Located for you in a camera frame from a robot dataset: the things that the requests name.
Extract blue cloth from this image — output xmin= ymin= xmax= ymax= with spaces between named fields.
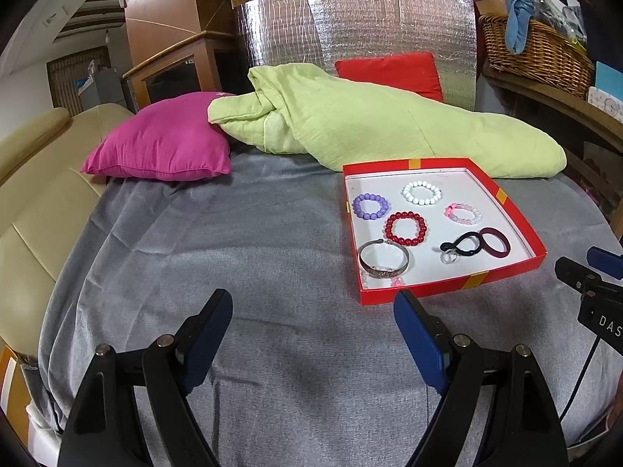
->
xmin=505 ymin=0 xmax=539 ymax=54

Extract red pillow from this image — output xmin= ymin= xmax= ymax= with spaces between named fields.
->
xmin=335 ymin=52 xmax=445 ymax=103

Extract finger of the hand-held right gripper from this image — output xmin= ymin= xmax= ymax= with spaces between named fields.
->
xmin=555 ymin=256 xmax=605 ymax=298
xmin=586 ymin=246 xmax=623 ymax=281

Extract silver bangle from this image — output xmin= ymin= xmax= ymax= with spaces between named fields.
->
xmin=359 ymin=238 xmax=410 ymax=281

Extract grey bed blanket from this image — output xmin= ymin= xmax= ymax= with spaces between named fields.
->
xmin=26 ymin=148 xmax=619 ymax=467

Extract silver insulation sheet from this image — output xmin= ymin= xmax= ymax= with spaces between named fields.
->
xmin=234 ymin=0 xmax=479 ymax=112

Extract beige sofa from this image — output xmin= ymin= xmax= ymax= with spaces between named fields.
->
xmin=0 ymin=103 xmax=138 ymax=357

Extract black hair tie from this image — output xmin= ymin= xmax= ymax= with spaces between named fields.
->
xmin=439 ymin=232 xmax=487 ymax=258

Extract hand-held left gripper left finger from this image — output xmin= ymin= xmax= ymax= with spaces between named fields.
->
xmin=58 ymin=288 xmax=234 ymax=467

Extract wooden cabinet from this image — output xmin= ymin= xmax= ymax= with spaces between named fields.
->
xmin=119 ymin=0 xmax=244 ymax=111

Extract pink and clear bead bracelet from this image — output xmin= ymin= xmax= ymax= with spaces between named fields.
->
xmin=444 ymin=202 xmax=484 ymax=226

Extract white bead bracelet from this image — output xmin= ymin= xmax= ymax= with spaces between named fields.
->
xmin=401 ymin=181 xmax=443 ymax=206

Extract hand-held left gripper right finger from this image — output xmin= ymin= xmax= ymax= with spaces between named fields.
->
xmin=393 ymin=289 xmax=570 ymax=467

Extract black cable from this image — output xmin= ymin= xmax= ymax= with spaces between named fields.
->
xmin=557 ymin=335 xmax=602 ymax=422

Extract purple bead bracelet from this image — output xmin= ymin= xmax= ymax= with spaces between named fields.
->
xmin=352 ymin=193 xmax=392 ymax=221

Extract red bead bracelet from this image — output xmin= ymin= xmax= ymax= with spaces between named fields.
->
xmin=384 ymin=211 xmax=428 ymax=247

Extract maroon hair tie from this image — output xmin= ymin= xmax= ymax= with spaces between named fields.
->
xmin=479 ymin=228 xmax=511 ymax=260

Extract magenta pillow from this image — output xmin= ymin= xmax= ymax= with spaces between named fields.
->
xmin=80 ymin=91 xmax=233 ymax=182

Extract wicker basket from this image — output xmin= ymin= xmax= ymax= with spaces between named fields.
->
xmin=479 ymin=14 xmax=595 ymax=101

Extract light green blanket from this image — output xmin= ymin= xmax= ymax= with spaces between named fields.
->
xmin=208 ymin=63 xmax=568 ymax=180

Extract red cardboard box tray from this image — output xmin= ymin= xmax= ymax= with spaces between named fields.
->
xmin=342 ymin=156 xmax=546 ymax=306

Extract wooden shelf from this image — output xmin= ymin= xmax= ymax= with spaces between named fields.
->
xmin=482 ymin=65 xmax=623 ymax=166

